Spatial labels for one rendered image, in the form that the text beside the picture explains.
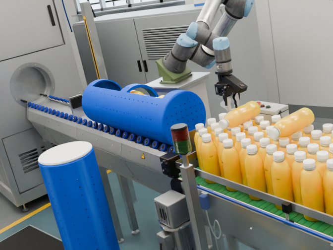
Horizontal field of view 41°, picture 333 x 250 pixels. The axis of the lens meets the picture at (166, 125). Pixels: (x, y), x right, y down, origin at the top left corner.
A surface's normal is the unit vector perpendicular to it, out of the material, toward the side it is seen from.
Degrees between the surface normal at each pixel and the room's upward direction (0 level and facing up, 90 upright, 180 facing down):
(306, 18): 90
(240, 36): 90
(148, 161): 70
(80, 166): 90
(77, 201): 90
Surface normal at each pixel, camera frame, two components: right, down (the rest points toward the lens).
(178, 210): 0.59, 0.15
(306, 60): -0.67, 0.36
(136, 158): -0.80, 0.00
